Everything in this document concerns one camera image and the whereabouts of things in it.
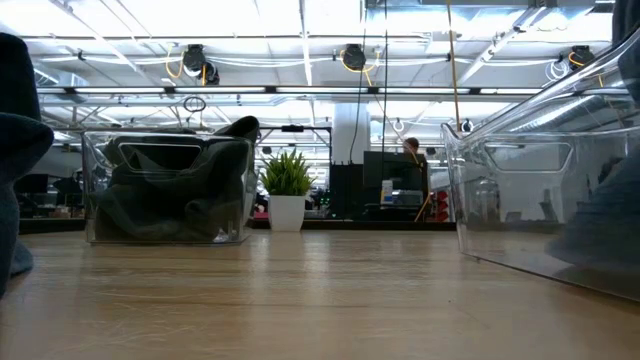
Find black aluminium table frame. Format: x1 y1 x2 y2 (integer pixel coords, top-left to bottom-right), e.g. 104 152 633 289
18 217 459 234

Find dark computer monitor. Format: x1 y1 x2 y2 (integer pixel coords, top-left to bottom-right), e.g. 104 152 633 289
362 150 427 192

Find yellow cable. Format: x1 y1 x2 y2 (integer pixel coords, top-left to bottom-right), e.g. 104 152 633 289
413 0 462 223

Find black hanging cable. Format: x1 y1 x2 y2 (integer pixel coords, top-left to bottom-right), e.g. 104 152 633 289
348 0 390 166

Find artificial plant in white pot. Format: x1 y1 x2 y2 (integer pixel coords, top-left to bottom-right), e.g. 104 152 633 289
259 148 317 233

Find person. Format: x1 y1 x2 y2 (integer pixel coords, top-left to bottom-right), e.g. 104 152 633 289
401 136 430 202

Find grey-green corduroy cap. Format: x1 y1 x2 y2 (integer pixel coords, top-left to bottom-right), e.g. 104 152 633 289
92 115 262 242

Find black ceiling cable reel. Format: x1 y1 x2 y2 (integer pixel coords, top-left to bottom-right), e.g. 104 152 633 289
180 43 222 87
340 43 370 73
568 44 597 71

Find black cabinet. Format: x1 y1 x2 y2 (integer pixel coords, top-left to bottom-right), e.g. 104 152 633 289
329 161 367 222

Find clear plastic bin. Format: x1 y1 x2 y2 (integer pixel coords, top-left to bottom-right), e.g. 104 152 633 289
81 127 259 247
440 28 640 304

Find black background rig frame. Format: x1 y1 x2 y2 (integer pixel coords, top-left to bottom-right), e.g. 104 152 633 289
256 124 334 167

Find red storage bins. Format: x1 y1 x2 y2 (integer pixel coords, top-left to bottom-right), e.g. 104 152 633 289
433 189 452 224

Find long ceiling light strip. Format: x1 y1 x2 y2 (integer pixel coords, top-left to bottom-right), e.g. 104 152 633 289
36 85 544 97

